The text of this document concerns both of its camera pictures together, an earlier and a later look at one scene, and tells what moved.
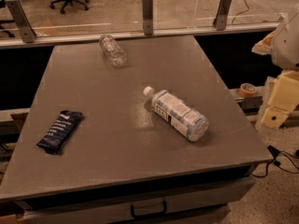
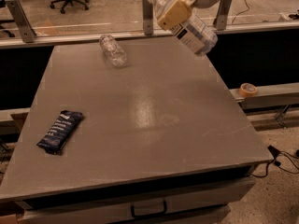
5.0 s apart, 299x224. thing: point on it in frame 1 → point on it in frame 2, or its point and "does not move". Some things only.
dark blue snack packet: [55, 139] does not move
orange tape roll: [248, 90] does not move
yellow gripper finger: [284, 99] → [177, 13]
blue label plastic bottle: [179, 115] → [194, 33]
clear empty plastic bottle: [113, 50] does not move
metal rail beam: [89, 37] does not move
